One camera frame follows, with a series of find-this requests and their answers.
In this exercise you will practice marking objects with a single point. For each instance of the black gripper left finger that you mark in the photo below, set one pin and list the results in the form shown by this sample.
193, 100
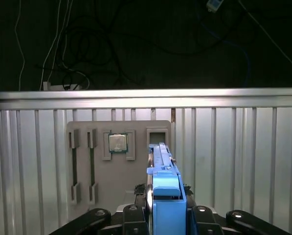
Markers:
133, 220

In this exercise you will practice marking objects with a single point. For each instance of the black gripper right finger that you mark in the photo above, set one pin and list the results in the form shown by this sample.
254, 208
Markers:
205, 220

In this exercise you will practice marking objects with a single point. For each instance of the hard disk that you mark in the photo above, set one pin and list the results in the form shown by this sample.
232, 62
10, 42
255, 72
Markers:
169, 215

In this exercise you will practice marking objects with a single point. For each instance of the grey parts rack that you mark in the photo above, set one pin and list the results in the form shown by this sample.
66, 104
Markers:
126, 176

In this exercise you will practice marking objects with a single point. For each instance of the silver CPU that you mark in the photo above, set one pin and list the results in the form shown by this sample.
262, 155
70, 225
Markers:
118, 143

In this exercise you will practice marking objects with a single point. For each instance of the white power strip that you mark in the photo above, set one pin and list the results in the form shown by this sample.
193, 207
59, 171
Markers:
72, 87

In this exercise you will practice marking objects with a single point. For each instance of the small white blue device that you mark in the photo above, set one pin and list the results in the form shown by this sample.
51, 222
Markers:
212, 5

